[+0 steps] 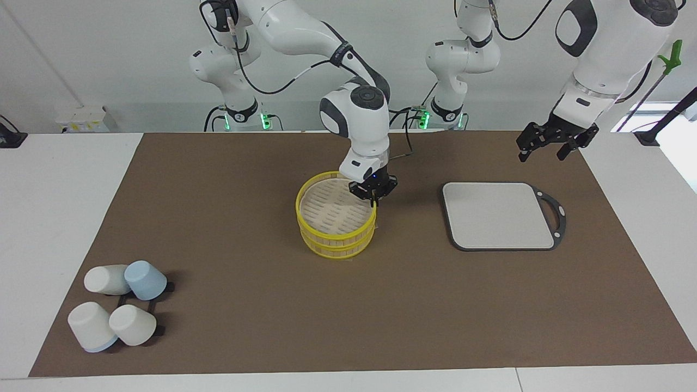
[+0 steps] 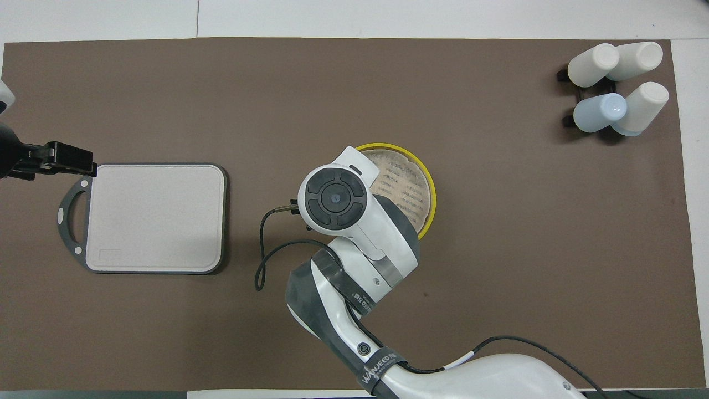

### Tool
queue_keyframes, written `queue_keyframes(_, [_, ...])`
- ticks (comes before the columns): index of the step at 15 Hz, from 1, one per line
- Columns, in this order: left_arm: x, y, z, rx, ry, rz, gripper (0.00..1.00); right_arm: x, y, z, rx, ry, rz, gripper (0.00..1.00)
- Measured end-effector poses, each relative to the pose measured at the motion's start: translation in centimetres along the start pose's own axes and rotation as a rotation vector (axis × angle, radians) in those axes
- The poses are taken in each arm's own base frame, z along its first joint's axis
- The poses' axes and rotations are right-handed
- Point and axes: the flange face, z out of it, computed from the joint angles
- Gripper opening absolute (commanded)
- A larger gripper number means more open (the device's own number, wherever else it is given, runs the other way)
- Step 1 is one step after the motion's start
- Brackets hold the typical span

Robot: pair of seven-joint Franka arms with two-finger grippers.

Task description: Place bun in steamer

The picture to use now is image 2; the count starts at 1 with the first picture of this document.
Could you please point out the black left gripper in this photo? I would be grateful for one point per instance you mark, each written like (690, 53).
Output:
(36, 158)

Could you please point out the yellow steamer basket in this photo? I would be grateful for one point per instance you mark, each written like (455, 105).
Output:
(407, 188)

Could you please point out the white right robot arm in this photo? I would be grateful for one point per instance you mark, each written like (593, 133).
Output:
(354, 233)

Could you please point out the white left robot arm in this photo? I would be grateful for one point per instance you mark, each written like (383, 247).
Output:
(8, 149)

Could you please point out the grey white cutting board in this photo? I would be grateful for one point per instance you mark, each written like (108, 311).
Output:
(160, 221)

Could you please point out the brown table mat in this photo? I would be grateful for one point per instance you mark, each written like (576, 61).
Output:
(526, 249)

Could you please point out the black cup rack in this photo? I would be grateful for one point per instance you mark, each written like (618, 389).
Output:
(568, 121)

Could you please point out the light blue plastic cup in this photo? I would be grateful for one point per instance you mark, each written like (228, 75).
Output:
(595, 113)

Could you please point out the white plastic cup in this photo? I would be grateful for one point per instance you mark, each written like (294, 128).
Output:
(590, 66)

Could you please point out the white cup blue rim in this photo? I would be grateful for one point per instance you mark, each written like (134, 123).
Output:
(637, 58)
(645, 105)

